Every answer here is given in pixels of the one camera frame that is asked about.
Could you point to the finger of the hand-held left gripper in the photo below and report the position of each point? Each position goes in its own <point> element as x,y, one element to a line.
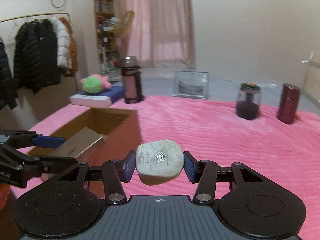
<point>57,165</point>
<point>50,141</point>

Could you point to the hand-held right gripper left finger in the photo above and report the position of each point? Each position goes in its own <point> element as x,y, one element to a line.
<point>129,166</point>

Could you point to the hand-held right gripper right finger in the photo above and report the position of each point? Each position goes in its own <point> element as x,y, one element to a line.
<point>190,167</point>

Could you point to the brown cardboard box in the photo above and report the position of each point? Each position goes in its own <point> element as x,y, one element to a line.
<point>117,140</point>

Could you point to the beige box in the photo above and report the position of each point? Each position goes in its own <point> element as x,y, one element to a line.
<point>80,142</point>

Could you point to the white power adapter plug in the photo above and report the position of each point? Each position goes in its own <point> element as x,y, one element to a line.
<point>160,160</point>

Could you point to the pink ribbed blanket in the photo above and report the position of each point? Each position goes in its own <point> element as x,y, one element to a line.
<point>225,142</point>

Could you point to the white flat box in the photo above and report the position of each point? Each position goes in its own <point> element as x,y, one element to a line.
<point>90,101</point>

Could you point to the green pink plush toy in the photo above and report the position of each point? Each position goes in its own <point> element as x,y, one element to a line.
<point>93,85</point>

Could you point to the blue flat box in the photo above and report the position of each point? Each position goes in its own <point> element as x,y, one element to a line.
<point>116,92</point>

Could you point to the black puffer jacket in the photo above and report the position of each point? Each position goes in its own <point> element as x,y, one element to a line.
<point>48,55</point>
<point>6,80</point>
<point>25,55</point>

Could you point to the glass teapot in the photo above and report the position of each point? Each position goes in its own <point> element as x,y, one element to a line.
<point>247,105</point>

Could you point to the brown puffer jacket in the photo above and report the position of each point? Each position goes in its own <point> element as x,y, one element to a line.
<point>73,52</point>

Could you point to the white puffer jacket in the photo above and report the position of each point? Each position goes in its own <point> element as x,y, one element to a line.
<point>62,45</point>

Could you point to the dark red canister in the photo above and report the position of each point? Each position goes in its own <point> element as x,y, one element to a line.
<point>287,105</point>

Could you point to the beige standing fan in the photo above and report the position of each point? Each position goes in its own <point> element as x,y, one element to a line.
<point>125,25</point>

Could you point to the pink curtain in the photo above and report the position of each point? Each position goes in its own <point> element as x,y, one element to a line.
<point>160,25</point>

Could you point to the bookshelf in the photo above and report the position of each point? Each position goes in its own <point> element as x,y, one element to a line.
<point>102,5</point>

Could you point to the silver picture frame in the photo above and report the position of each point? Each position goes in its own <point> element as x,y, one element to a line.
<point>191,86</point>

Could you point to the metal clothes rail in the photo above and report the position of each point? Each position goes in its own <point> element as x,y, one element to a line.
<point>25,17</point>

